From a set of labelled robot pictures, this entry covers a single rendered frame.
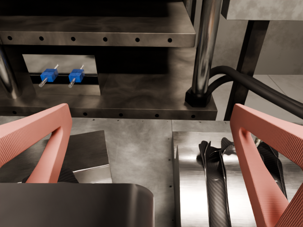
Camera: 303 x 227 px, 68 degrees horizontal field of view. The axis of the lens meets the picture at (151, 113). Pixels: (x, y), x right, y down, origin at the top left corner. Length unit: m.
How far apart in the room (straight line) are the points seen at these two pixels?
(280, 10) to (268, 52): 2.11
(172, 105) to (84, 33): 0.41
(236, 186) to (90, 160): 0.30
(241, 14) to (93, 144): 0.68
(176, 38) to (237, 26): 2.01
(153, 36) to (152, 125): 0.31
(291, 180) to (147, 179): 0.32
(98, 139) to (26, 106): 0.49
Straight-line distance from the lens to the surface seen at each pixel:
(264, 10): 0.94
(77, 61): 0.91
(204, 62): 0.80
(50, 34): 0.91
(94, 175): 0.51
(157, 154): 0.65
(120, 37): 0.84
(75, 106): 0.91
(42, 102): 0.98
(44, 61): 0.96
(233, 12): 0.91
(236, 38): 2.85
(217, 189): 0.46
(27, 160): 0.56
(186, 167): 0.46
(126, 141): 0.70
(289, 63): 3.25
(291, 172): 0.52
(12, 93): 1.05
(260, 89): 0.79
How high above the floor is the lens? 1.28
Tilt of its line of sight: 37 degrees down
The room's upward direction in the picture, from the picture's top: straight up
